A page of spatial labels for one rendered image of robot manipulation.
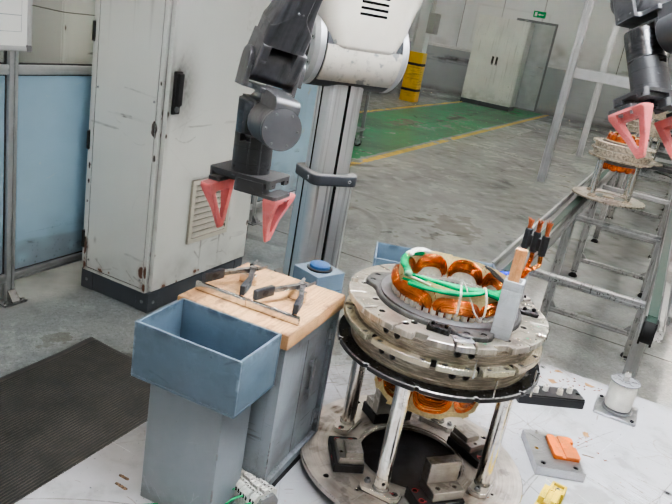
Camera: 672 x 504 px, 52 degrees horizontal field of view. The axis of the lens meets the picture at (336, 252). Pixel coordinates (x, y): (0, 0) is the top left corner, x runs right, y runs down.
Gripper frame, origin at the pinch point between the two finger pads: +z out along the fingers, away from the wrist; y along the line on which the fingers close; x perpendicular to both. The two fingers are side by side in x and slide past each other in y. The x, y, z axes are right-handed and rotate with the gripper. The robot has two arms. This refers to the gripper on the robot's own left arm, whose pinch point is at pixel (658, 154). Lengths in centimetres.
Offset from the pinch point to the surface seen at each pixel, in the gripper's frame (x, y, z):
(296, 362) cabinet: 29, -49, 28
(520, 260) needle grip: 5.5, -24.4, 15.4
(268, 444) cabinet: 31, -53, 39
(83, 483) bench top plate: 44, -78, 43
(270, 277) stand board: 39, -48, 14
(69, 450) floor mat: 180, -65, 55
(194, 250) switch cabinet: 271, 4, -25
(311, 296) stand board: 32, -44, 18
